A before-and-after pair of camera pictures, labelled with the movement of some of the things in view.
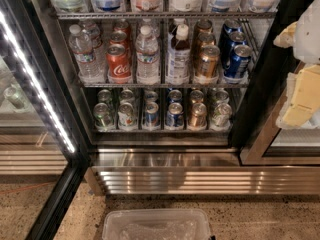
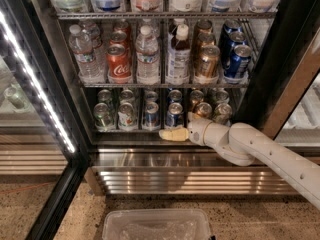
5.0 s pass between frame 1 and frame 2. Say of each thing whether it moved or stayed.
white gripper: moved
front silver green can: stayed
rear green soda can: stayed
